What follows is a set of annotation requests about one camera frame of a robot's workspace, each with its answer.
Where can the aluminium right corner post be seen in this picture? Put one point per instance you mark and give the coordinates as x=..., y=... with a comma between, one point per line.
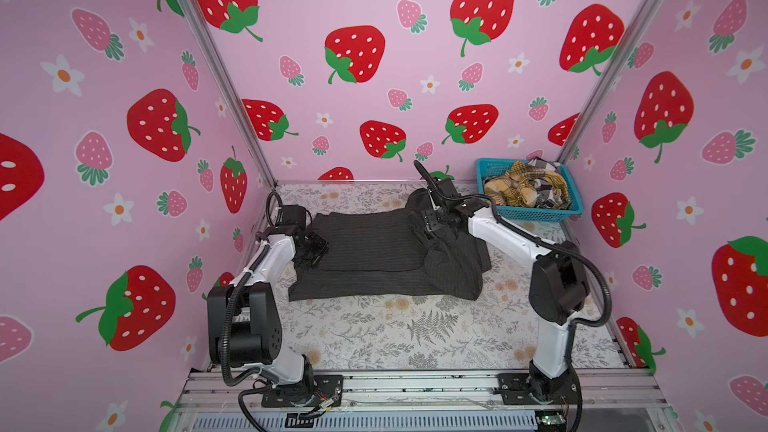
x=635, y=30

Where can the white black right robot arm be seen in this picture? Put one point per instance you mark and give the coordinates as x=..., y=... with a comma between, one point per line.
x=557, y=292

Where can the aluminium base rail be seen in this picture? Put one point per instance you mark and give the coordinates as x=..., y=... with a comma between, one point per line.
x=435, y=400

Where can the grey white shirt in basket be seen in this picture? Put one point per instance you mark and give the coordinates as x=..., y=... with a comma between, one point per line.
x=549, y=185

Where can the yellow plaid shirt in basket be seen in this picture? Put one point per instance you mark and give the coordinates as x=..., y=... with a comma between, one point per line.
x=512, y=188

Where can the dark grey pinstriped shirt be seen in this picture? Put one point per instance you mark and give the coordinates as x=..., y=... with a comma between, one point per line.
x=392, y=252

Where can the aluminium left corner post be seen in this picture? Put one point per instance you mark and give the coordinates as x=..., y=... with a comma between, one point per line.
x=201, y=32

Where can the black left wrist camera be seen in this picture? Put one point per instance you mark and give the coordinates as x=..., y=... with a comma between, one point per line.
x=293, y=220

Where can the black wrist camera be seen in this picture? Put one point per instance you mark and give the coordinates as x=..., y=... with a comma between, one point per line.
x=293, y=220
x=444, y=195

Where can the teal plastic basket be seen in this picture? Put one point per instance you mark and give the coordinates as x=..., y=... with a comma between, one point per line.
x=487, y=168

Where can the aluminium corner post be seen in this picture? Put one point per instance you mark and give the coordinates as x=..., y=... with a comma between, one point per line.
x=201, y=32
x=635, y=30

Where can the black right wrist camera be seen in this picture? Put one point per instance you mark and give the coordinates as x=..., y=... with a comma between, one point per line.
x=444, y=195

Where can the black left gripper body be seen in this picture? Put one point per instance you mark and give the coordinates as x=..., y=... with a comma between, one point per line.
x=314, y=247

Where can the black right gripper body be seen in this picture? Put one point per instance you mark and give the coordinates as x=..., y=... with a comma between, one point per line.
x=436, y=217

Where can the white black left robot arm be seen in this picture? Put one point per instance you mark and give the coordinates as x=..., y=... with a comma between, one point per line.
x=245, y=332

